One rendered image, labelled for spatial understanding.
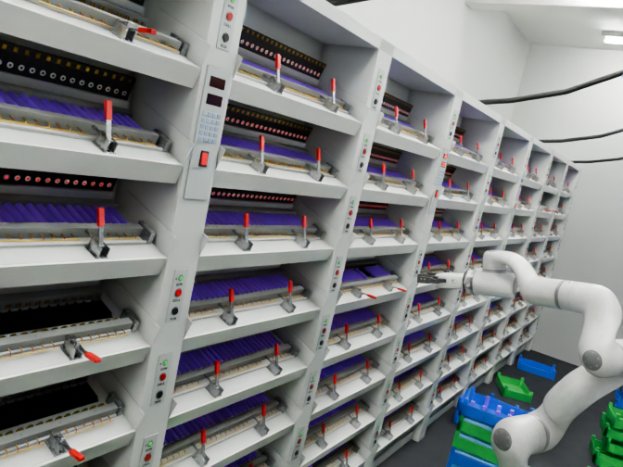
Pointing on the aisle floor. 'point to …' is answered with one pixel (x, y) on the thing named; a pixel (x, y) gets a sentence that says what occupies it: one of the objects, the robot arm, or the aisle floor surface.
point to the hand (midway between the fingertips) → (425, 277)
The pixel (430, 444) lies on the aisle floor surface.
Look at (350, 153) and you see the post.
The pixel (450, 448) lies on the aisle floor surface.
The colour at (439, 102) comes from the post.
